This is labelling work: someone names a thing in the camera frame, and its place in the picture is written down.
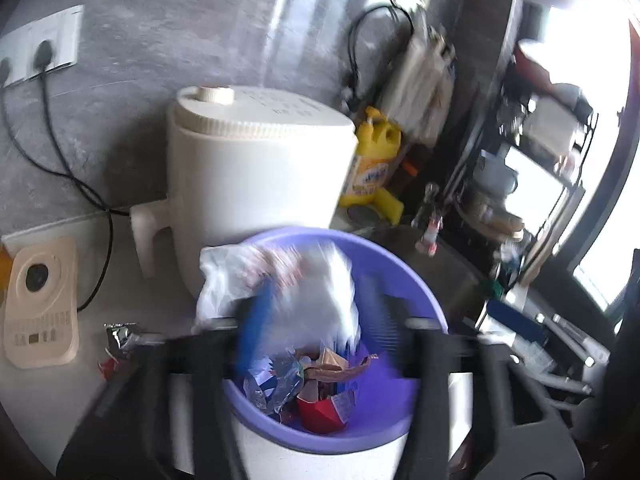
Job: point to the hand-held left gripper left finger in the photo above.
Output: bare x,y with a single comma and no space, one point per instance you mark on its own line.
255,330

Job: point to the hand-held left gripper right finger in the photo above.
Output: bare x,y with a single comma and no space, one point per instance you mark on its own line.
382,332

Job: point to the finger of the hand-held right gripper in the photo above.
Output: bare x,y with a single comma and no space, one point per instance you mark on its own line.
515,319

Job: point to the aluminium foil ball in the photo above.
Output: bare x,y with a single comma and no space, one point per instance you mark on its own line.
272,385

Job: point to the white plastic bag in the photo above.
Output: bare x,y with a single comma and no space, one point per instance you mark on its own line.
312,305

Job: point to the brown paper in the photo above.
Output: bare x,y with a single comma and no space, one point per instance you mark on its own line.
330,367

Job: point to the purple plastic bin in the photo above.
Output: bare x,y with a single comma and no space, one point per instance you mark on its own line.
375,402

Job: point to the red carton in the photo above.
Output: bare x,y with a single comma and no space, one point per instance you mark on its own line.
320,412

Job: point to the chrome faucet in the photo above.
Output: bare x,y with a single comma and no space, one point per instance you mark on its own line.
430,220

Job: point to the silver crumpled wrapper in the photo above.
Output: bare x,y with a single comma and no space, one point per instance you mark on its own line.
122,337

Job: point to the grey bowl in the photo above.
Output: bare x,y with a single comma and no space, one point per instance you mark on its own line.
495,175

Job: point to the small red wrapper scrap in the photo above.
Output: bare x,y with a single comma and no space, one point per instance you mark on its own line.
107,366

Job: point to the black dish rack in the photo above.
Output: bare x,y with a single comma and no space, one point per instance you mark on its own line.
580,180

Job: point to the cream air fryer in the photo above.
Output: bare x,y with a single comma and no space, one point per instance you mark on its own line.
250,175

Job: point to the yellow detergent bottle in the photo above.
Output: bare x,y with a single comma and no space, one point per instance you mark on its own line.
372,160

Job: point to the beige kitchen scale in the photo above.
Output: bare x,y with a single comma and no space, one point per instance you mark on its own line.
50,330

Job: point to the black round knob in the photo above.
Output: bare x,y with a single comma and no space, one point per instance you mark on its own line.
37,277

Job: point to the black power plug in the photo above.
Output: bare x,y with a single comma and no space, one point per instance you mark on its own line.
44,54
4,69

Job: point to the white wall-mounted device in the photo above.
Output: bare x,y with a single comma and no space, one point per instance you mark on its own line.
420,80

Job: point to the white wall socket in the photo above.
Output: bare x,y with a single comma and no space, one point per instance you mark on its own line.
67,30
7,45

